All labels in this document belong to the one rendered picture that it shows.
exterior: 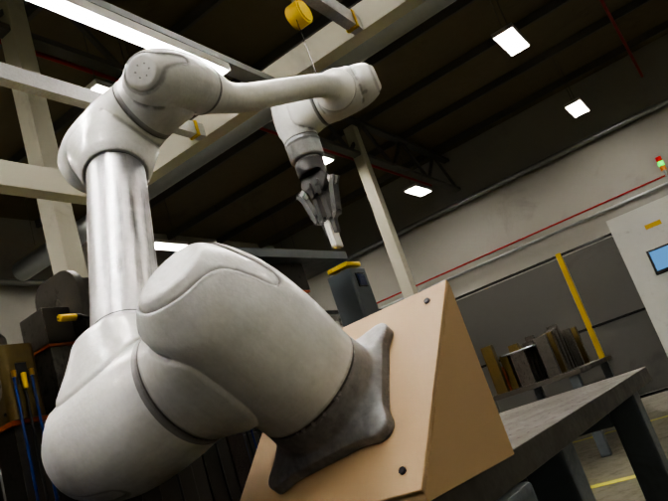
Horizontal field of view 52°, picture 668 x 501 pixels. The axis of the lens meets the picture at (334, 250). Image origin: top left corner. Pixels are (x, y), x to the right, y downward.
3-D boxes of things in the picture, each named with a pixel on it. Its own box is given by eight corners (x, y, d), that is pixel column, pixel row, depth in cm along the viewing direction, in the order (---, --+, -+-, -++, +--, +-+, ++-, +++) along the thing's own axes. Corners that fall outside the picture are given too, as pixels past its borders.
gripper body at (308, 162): (329, 154, 172) (341, 187, 170) (305, 170, 177) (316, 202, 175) (311, 150, 166) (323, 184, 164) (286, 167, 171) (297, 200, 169)
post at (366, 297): (403, 455, 158) (343, 279, 169) (429, 447, 154) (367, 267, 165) (386, 463, 152) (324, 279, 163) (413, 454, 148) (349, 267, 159)
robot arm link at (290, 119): (273, 144, 170) (319, 120, 166) (256, 90, 174) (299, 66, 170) (293, 154, 180) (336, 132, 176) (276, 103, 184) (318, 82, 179)
